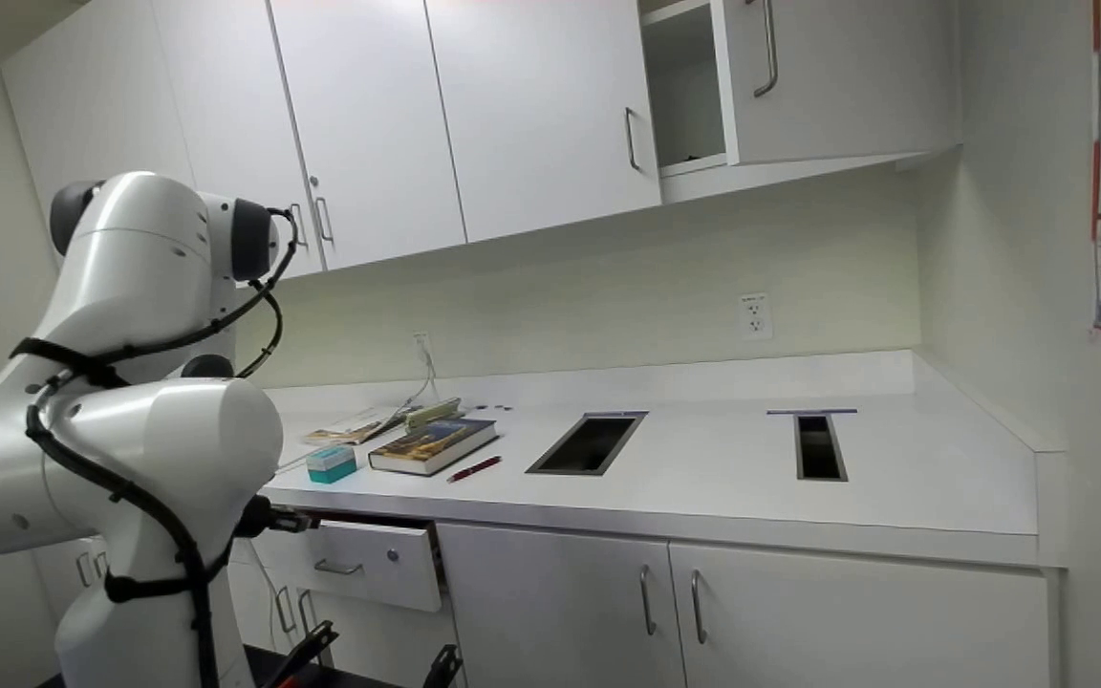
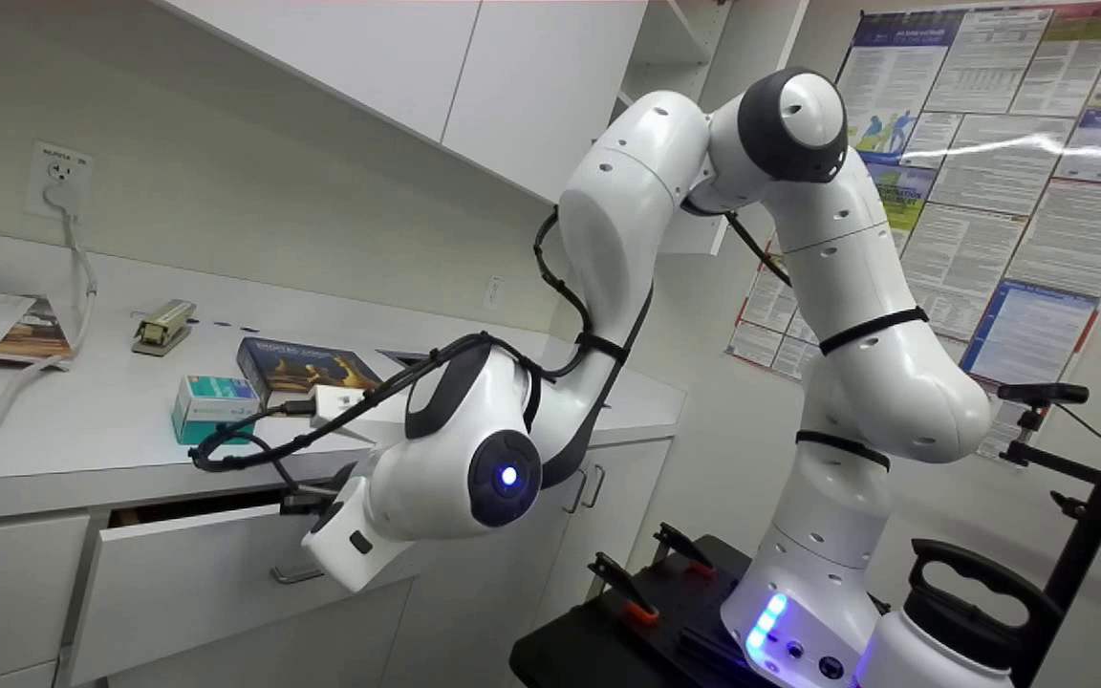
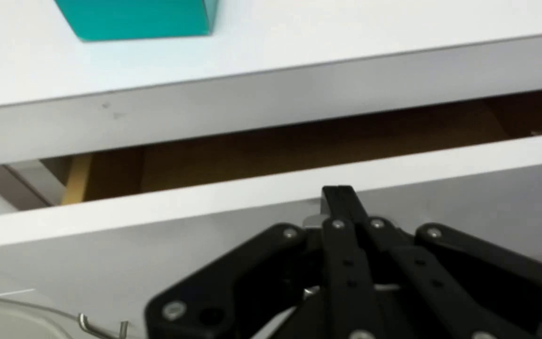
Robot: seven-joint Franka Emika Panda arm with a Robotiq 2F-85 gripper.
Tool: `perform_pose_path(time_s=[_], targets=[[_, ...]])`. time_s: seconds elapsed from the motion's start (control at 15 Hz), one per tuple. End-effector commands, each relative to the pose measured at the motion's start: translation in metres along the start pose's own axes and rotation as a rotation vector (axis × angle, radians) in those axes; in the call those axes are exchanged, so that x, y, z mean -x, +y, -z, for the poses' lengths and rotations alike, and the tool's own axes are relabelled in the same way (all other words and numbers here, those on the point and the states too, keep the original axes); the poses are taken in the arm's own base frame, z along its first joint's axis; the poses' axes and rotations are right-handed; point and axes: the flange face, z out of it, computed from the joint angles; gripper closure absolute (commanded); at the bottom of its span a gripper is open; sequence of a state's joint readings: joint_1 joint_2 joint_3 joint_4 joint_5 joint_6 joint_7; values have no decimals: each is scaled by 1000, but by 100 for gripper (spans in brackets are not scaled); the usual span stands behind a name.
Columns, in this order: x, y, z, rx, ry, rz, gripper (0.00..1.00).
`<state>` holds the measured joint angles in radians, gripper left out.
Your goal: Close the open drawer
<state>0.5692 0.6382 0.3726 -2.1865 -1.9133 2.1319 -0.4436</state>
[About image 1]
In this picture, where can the white lower cabinet door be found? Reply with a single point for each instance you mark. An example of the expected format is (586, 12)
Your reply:
(373, 644)
(257, 598)
(550, 614)
(856, 625)

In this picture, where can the plain white wall outlet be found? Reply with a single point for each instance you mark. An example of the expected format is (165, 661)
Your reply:
(753, 313)

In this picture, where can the white upper cabinet door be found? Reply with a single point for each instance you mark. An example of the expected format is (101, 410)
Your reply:
(536, 117)
(365, 127)

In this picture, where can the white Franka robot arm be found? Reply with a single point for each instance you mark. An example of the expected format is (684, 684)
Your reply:
(131, 281)

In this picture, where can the thin pen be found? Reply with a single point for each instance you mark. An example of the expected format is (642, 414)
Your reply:
(474, 466)

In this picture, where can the open white shelf cabinet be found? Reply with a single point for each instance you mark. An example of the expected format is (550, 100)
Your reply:
(684, 87)

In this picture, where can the upper white cabinets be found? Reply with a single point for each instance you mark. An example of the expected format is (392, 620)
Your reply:
(169, 100)

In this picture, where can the teal and white box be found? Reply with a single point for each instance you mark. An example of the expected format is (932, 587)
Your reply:
(330, 462)

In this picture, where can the stack of magazines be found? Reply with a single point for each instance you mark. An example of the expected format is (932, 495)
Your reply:
(351, 428)

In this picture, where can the stack of books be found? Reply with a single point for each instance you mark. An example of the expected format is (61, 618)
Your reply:
(433, 444)

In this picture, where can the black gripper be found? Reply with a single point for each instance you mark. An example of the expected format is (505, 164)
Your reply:
(257, 522)

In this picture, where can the wooden drawer white front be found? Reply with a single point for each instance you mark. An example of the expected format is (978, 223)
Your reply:
(373, 559)

